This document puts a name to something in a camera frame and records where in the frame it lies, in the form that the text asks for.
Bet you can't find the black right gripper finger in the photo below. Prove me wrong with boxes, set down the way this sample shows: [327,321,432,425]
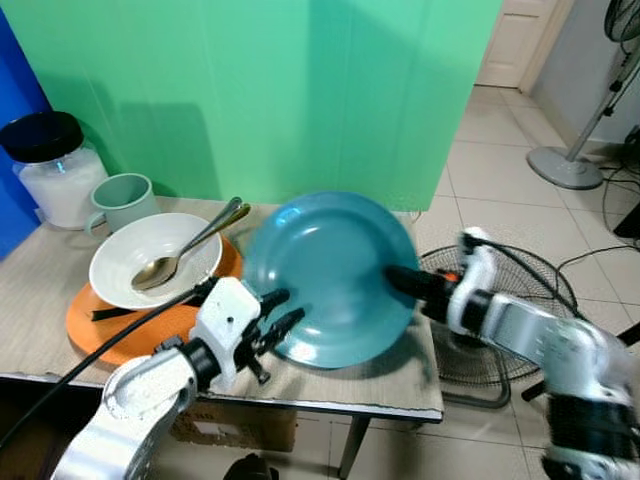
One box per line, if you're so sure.
[384,264,445,303]

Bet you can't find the teal round plate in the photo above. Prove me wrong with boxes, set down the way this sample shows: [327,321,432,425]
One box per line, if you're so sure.
[242,190,420,370]

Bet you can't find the silver metal utensil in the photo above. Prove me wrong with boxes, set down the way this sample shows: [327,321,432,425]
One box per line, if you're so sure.
[176,196,245,263]

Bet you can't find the brown cardboard box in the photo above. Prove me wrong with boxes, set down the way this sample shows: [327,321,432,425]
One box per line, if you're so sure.
[169,404,299,454]

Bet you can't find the gold metal spoon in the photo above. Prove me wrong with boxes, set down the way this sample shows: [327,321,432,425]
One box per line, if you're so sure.
[130,204,253,293]

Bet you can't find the grey metal table leg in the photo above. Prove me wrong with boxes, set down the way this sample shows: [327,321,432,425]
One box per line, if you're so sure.
[338,414,373,480]

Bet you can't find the white ceramic bowl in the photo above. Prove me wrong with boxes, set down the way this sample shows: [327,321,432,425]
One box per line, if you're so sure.
[89,212,224,310]

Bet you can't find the orange round plate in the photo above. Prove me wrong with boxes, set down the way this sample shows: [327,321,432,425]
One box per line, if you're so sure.
[66,234,245,367]

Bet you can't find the grey standing fan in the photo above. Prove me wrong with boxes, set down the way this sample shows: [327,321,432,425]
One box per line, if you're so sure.
[526,0,640,192]

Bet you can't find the pale green mug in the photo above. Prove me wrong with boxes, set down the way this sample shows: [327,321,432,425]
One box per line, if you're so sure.
[84,173,162,236]

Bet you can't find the black furniture piece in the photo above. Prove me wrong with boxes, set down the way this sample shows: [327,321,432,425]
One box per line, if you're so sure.
[611,204,640,242]

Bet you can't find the green backdrop screen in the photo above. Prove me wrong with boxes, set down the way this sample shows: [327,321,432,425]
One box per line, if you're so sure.
[0,0,505,213]

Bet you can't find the glass jar with black lid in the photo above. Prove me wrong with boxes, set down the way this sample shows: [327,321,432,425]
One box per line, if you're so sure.
[0,110,110,231]

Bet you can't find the white panel door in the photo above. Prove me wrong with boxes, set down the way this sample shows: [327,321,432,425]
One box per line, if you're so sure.
[475,0,562,90]

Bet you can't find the blue panel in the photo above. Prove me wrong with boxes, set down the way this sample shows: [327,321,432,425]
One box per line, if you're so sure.
[0,8,50,263]

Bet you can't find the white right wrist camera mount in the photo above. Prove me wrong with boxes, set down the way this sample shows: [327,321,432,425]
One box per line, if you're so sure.
[446,227,502,337]

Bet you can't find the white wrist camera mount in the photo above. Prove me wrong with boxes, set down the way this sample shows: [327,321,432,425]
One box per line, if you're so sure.
[446,227,502,337]
[194,277,264,393]

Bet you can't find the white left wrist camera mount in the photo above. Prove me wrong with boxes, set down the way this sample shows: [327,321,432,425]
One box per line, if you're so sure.
[194,277,264,393]

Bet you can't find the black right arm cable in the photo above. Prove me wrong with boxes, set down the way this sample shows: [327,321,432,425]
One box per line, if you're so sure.
[464,231,583,322]

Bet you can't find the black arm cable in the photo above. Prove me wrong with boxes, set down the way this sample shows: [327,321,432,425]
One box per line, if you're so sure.
[0,283,220,451]
[464,231,583,322]

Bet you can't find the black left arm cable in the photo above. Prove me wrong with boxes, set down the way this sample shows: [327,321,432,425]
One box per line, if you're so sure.
[0,283,220,451]

